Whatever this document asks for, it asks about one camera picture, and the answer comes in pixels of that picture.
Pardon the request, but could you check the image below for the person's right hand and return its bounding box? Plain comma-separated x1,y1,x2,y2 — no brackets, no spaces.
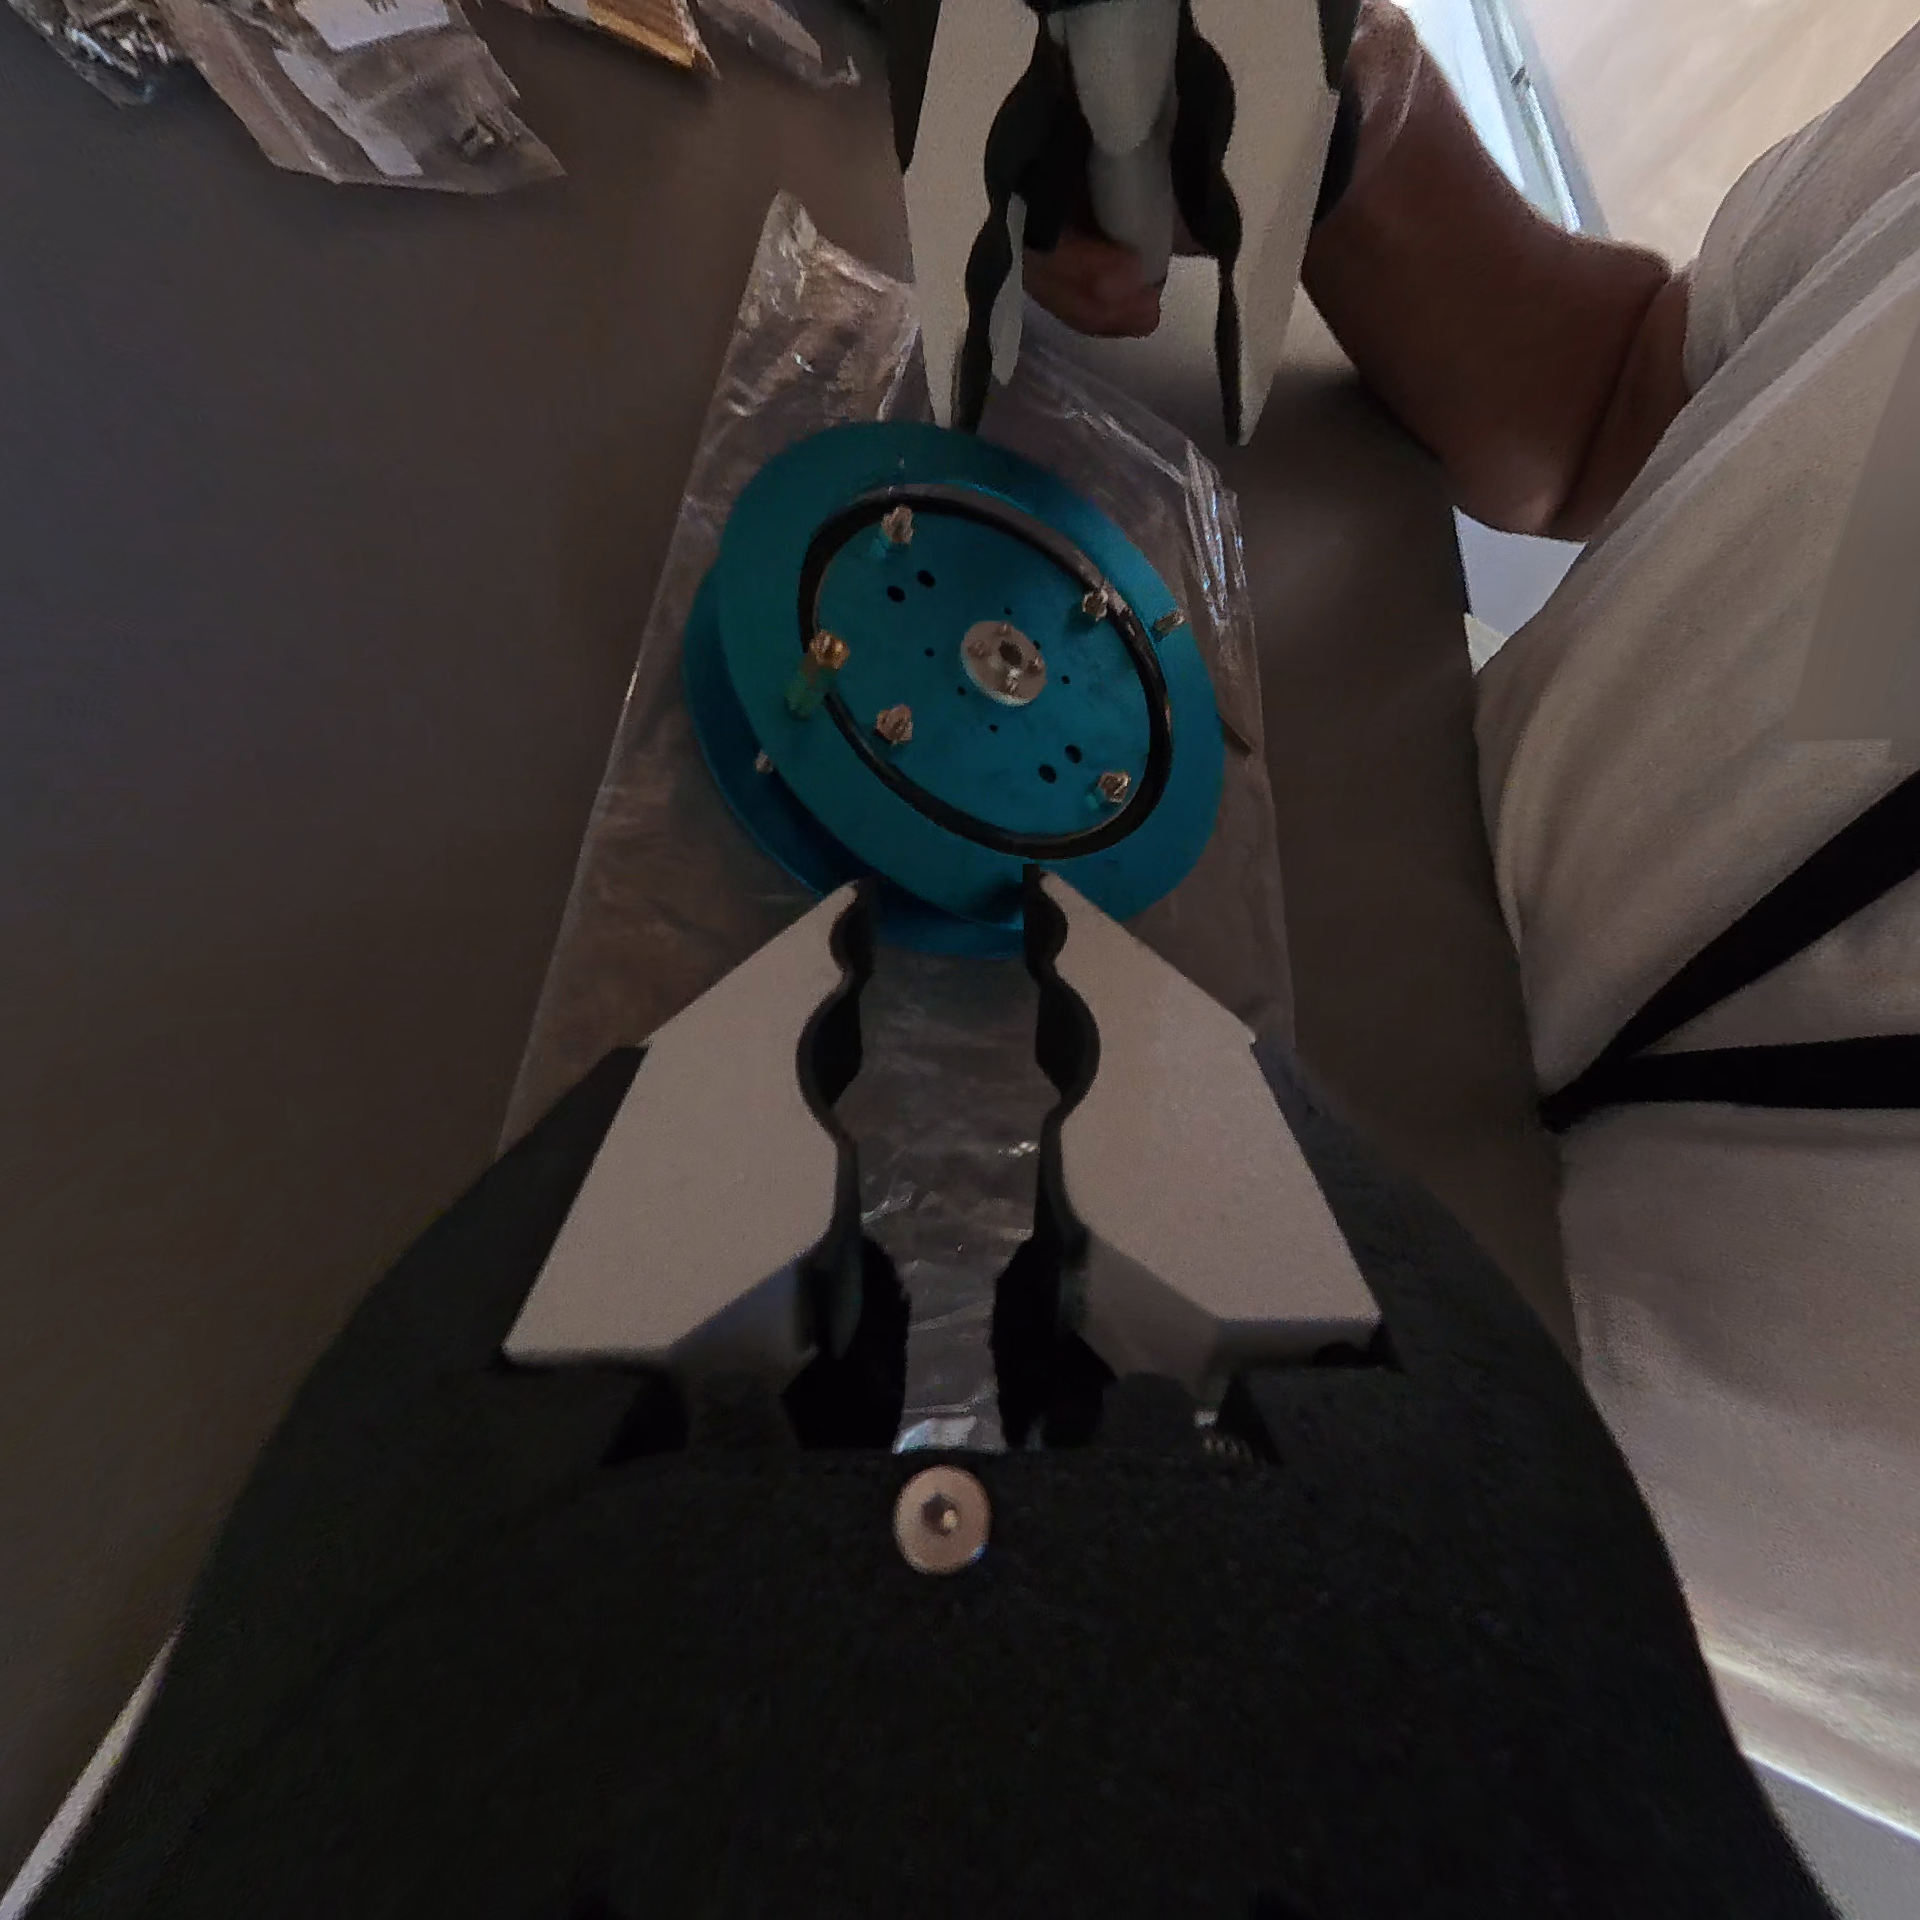
1023,224,1172,339

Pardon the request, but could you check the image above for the clear plastic bag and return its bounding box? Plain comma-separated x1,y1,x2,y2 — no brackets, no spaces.
502,192,1298,1450

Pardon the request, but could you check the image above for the teal metal ring plate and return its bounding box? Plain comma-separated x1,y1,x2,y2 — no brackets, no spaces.
718,422,1225,924
681,585,1037,958

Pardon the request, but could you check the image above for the grey desk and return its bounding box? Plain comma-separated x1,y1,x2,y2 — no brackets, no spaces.
0,0,1577,1801

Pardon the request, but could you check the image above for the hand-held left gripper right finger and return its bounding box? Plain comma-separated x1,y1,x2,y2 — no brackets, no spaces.
990,867,1385,1450

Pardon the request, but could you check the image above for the assembly guide sheet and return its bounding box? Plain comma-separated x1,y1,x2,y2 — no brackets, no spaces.
0,1634,167,1920

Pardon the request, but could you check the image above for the blue turntable bearing assembly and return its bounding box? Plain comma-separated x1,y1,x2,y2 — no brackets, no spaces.
796,482,1174,865

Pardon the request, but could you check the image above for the pile of small hardware bags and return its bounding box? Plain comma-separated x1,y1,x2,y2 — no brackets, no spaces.
0,0,865,191

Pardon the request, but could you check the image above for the person's right forearm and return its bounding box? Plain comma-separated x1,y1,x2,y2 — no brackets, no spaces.
1306,0,1697,543

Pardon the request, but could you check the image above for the black lanyard strap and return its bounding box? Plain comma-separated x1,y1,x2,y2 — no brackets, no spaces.
1537,786,1920,1134

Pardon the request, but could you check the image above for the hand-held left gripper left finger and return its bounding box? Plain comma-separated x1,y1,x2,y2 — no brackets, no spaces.
502,883,915,1450

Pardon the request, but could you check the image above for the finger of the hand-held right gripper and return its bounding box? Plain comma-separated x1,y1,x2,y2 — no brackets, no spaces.
902,0,1037,431
1170,0,1342,449

